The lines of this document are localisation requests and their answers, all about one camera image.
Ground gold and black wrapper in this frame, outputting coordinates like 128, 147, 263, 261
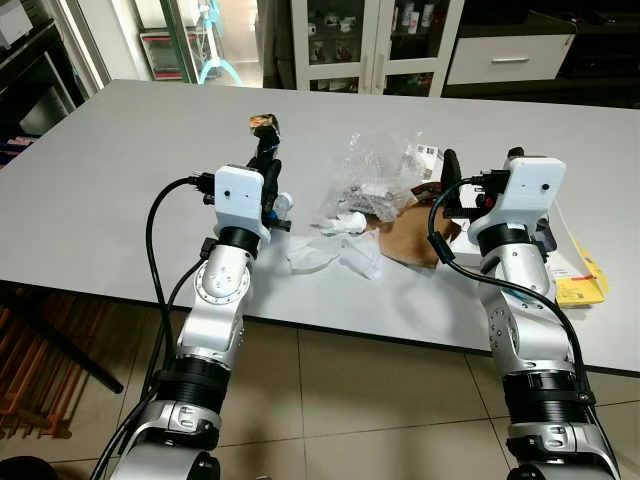
247, 114, 280, 139

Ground small bottle with blue cap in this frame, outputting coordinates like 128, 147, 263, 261
266, 192, 297, 225

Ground white label tag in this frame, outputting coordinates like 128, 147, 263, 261
414, 143, 444, 183

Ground brown paper sheet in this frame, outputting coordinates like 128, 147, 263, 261
376, 195, 465, 269

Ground crumpled clear plastic bag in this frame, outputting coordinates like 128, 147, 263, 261
322, 130, 433, 223

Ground crumpled white tissue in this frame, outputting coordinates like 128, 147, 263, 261
316, 208, 371, 237

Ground clear plastic wrap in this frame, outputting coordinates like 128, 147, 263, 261
283, 232, 387, 279

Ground white drawer front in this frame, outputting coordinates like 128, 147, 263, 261
446, 34, 577, 87

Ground dark wooden sideboard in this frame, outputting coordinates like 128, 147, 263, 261
440, 0, 640, 106

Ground yellow product package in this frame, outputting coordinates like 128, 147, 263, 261
540, 205, 610, 307

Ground white glass door cabinet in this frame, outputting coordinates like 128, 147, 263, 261
291, 0, 463, 98

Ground dark shelf unit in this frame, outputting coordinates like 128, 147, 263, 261
0, 20, 83, 151

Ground black table leg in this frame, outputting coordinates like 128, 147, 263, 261
0, 285, 126, 395

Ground orange wooden slats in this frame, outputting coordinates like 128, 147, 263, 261
0, 295, 113, 441

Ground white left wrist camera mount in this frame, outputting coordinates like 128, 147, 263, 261
212, 165, 277, 245

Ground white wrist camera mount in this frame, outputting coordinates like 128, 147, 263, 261
212, 165, 277, 245
467, 156, 569, 263

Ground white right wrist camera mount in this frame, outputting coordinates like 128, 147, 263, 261
467, 156, 569, 263

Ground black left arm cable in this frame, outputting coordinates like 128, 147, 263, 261
145, 174, 217, 401

